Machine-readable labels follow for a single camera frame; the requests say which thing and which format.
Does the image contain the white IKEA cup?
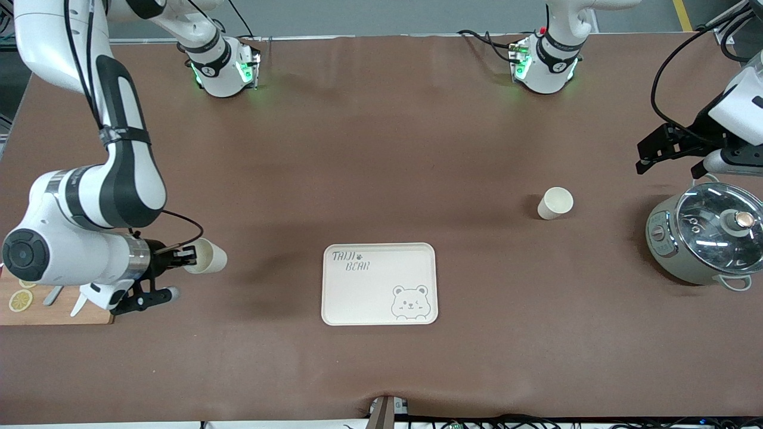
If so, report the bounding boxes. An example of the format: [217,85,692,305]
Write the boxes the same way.
[184,238,228,274]
[537,187,574,220]

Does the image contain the grey-green cooking pot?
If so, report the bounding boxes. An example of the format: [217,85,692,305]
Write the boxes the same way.
[646,173,763,293]

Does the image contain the glass pot lid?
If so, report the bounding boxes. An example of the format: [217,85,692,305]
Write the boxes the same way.
[674,182,763,275]

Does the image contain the bamboo cutting board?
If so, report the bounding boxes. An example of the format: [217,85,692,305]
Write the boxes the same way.
[0,268,115,326]

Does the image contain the cream bear print tray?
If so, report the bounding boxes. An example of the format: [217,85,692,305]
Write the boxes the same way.
[321,242,439,327]

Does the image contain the brown table mat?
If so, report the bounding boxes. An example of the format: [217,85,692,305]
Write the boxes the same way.
[0,33,763,425]

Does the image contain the long black left arm cable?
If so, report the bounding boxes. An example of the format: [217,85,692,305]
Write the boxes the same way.
[650,6,753,142]

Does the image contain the short black left arm cable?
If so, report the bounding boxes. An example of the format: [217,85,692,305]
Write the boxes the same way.
[719,11,756,64]

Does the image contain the black left base cables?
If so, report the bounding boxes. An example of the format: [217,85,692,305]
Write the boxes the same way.
[457,29,520,64]

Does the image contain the black right base cable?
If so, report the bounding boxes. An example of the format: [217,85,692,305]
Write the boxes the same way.
[225,0,263,41]

